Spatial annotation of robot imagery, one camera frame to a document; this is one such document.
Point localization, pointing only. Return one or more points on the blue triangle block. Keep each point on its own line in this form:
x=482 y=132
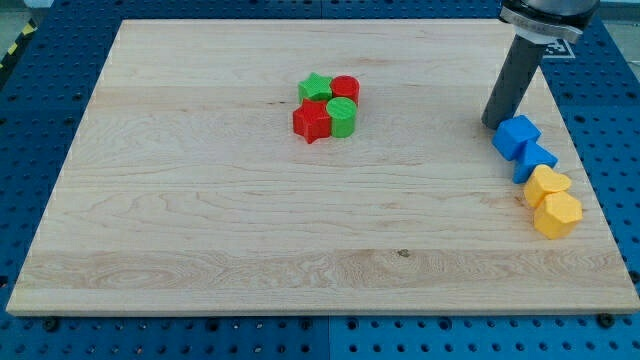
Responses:
x=531 y=155

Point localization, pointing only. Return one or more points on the red star block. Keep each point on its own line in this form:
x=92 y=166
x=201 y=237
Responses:
x=311 y=120

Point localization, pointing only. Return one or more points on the yellow hexagon block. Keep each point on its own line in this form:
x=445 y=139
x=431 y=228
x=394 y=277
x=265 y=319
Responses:
x=557 y=215

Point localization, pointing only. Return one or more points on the green cylinder block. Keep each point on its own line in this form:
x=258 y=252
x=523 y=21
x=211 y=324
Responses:
x=343 y=113

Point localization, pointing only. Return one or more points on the yellow heart block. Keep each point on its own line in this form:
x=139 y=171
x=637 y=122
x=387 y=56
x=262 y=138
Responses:
x=543 y=181

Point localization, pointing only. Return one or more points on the black white fiducial marker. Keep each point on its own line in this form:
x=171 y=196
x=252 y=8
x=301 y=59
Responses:
x=559 y=50

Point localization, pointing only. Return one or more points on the green star block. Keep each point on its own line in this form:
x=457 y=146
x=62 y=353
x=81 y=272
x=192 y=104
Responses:
x=315 y=87

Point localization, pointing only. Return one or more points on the blue cube block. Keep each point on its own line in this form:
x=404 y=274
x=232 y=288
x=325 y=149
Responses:
x=512 y=134

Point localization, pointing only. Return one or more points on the yellow black hazard tape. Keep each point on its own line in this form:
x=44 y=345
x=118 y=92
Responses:
x=17 y=48

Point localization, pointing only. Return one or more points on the red cylinder block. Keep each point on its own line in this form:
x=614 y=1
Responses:
x=345 y=86

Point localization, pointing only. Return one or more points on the light wooden board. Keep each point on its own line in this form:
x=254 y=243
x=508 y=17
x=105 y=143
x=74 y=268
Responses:
x=186 y=191

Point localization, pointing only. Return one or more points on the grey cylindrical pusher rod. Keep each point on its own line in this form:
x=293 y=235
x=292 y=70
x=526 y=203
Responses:
x=519 y=67

